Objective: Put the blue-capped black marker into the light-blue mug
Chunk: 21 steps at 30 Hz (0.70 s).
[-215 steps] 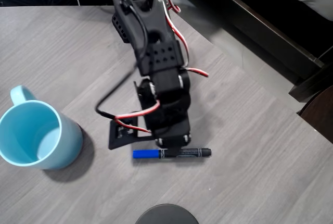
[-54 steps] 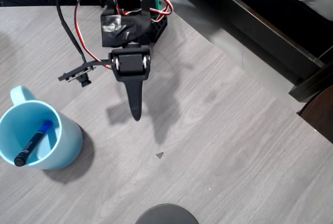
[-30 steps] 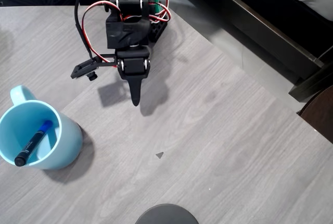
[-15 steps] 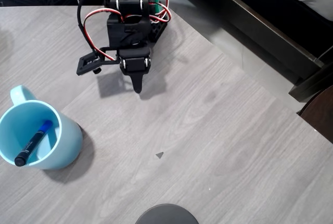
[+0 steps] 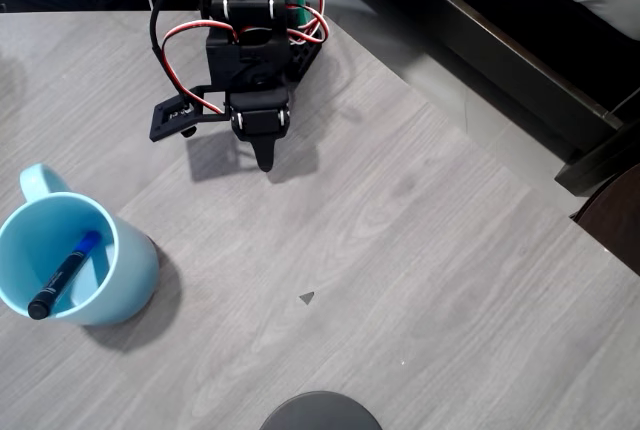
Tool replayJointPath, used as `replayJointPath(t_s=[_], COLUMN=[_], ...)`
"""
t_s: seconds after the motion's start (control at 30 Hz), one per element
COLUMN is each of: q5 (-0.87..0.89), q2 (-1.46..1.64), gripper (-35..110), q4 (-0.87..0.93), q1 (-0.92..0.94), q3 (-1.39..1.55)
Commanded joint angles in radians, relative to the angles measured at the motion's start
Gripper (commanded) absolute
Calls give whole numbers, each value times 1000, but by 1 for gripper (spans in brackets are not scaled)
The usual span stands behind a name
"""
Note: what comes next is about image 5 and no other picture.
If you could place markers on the blue capped black marker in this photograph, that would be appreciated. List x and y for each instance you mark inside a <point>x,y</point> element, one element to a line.
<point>60,277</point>

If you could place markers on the black perforated arm base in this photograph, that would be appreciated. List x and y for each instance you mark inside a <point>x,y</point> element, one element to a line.
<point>307,57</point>

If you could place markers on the light blue mug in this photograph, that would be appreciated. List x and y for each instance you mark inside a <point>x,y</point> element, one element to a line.
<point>125,260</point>

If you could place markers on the dark grey round object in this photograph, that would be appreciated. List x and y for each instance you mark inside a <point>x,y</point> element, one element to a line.
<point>320,412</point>

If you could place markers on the brown round wooden furniture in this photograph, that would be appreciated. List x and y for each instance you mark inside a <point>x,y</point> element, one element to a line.
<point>620,220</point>

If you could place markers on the black gripper camera mount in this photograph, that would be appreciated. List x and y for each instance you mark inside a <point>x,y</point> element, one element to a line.
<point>170,117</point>

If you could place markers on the dark wooden bed frame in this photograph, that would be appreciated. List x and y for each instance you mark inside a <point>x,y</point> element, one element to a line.
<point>500,50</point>

